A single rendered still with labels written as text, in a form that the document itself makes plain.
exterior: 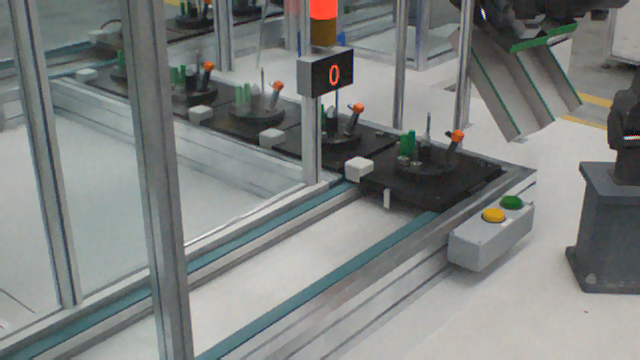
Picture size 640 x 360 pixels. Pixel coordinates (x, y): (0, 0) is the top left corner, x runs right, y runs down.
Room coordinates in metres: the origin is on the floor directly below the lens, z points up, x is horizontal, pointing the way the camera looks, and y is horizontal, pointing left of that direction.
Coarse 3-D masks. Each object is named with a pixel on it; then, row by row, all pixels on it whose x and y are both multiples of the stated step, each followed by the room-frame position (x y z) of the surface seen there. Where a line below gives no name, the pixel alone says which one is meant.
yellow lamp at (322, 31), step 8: (336, 16) 1.43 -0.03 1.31; (312, 24) 1.42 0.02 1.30; (320, 24) 1.41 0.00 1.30; (328, 24) 1.41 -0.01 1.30; (336, 24) 1.42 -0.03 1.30; (312, 32) 1.42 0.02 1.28; (320, 32) 1.41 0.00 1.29; (328, 32) 1.41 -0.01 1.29; (336, 32) 1.42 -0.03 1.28; (312, 40) 1.42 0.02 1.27; (320, 40) 1.41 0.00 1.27; (328, 40) 1.41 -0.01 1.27; (336, 40) 1.42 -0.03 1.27
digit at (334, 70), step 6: (330, 60) 1.41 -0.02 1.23; (336, 60) 1.42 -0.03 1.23; (330, 66) 1.41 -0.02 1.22; (336, 66) 1.42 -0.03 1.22; (330, 72) 1.41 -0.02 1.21; (336, 72) 1.42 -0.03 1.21; (330, 78) 1.41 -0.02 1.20; (336, 78) 1.42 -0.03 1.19; (330, 84) 1.41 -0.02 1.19; (336, 84) 1.42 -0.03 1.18
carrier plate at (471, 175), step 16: (416, 144) 1.63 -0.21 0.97; (384, 160) 1.54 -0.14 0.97; (464, 160) 1.54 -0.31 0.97; (368, 176) 1.46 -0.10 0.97; (384, 176) 1.46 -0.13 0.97; (464, 176) 1.46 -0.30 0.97; (480, 176) 1.46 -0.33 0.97; (496, 176) 1.50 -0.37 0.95; (400, 192) 1.39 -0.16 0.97; (416, 192) 1.38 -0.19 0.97; (432, 192) 1.38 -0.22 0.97; (448, 192) 1.38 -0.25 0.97; (464, 192) 1.39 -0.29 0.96; (432, 208) 1.34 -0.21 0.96
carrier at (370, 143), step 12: (336, 96) 1.72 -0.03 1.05; (336, 108) 1.72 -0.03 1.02; (324, 120) 1.73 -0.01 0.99; (336, 120) 1.65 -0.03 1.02; (348, 120) 1.78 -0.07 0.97; (324, 132) 1.61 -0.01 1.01; (336, 132) 1.65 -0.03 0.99; (360, 132) 1.65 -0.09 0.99; (372, 132) 1.70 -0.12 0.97; (384, 132) 1.70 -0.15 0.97; (324, 144) 1.60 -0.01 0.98; (336, 144) 1.59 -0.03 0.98; (348, 144) 1.60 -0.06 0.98; (360, 144) 1.63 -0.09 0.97; (372, 144) 1.63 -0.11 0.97; (384, 144) 1.63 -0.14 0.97; (324, 156) 1.56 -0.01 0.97; (336, 156) 1.56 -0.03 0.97; (348, 156) 1.56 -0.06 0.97; (360, 156) 1.56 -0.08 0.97; (372, 156) 1.58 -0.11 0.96; (324, 168) 1.52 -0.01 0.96; (336, 168) 1.50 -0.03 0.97
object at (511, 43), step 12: (456, 0) 1.73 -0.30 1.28; (480, 0) 1.78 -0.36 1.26; (480, 12) 1.67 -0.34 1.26; (480, 24) 1.67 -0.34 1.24; (492, 24) 1.70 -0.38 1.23; (492, 36) 1.64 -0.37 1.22; (504, 36) 1.62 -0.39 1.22; (516, 36) 1.68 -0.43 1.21; (540, 36) 1.70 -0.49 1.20; (504, 48) 1.62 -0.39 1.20; (516, 48) 1.61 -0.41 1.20; (528, 48) 1.65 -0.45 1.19
